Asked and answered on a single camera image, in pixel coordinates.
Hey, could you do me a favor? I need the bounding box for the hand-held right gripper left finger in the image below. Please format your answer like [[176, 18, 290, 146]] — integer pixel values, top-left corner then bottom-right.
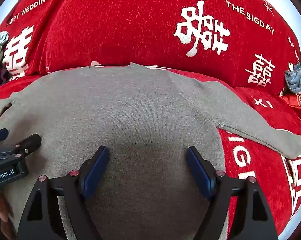
[[17, 145, 110, 240]]

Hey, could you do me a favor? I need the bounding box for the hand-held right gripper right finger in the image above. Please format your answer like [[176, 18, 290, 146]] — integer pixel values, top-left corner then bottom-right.
[[186, 146, 279, 240]]

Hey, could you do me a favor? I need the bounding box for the grey knit sweater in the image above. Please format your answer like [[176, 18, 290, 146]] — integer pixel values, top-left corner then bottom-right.
[[0, 62, 301, 240]]

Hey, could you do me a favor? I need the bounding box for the person's left hand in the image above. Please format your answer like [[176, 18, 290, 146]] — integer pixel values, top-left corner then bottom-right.
[[0, 192, 17, 239]]

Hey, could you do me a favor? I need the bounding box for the blue-grey crumpled cloth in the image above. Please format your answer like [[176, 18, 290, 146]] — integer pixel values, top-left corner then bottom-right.
[[284, 63, 301, 94]]

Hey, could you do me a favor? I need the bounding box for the red printed blanket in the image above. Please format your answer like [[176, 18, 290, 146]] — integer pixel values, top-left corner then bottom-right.
[[0, 0, 301, 238]]

